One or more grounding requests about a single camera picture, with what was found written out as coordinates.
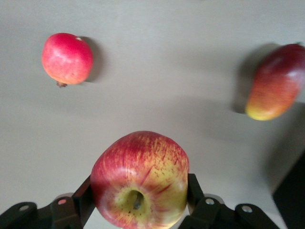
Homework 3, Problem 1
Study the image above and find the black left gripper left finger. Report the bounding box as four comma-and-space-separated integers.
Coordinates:
0, 175, 96, 229

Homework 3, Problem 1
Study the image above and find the red yellow mango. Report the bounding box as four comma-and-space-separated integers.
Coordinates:
244, 42, 305, 121

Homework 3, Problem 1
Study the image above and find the black plastic box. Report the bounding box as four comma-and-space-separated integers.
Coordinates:
272, 151, 305, 229

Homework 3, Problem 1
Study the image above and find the red pomegranate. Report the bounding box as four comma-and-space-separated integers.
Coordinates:
41, 32, 94, 88

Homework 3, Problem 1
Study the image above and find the red yellow apple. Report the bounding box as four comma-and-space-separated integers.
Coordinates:
90, 130, 190, 229

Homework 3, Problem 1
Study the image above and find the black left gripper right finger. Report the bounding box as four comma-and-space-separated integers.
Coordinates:
181, 173, 281, 229

